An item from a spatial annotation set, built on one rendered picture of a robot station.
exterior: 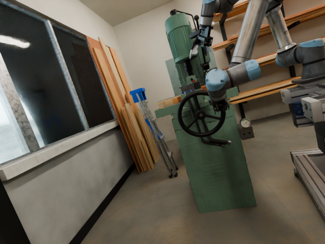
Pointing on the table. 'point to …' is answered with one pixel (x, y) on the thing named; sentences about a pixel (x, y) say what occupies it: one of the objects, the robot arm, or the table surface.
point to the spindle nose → (188, 67)
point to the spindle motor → (179, 37)
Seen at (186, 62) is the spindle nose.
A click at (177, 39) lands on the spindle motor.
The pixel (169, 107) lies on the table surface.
